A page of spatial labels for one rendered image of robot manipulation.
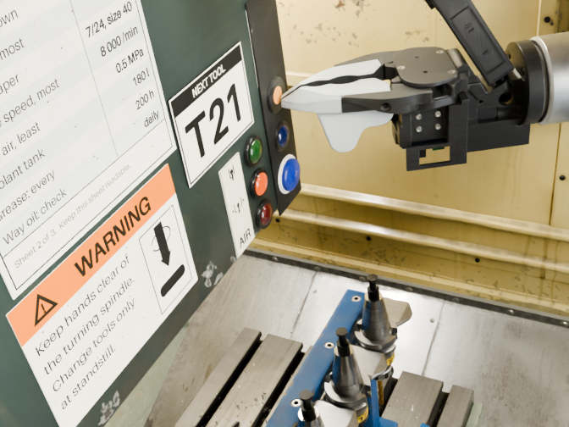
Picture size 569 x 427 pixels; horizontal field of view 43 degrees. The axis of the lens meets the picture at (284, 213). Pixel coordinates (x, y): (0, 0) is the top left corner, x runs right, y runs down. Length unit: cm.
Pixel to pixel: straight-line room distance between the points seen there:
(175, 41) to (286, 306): 132
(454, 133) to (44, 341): 36
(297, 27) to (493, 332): 76
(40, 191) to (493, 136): 39
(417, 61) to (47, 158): 34
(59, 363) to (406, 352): 125
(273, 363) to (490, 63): 101
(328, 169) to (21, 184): 122
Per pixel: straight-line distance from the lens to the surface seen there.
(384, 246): 166
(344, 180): 158
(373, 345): 108
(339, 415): 101
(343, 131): 62
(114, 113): 45
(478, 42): 61
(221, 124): 55
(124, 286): 49
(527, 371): 162
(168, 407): 179
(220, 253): 59
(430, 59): 64
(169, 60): 49
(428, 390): 144
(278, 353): 153
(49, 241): 43
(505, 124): 65
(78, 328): 46
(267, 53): 61
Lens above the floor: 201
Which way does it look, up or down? 36 degrees down
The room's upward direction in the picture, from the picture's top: 9 degrees counter-clockwise
